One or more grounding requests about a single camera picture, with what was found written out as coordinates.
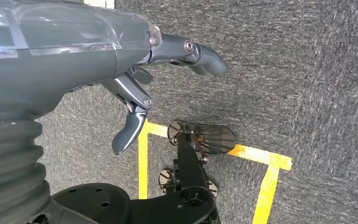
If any yellow floor tape square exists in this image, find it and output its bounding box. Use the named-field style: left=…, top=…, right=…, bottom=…
left=138, top=119, right=293, bottom=224

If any black robot leg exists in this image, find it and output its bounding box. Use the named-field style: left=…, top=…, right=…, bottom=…
left=28, top=119, right=237, bottom=224

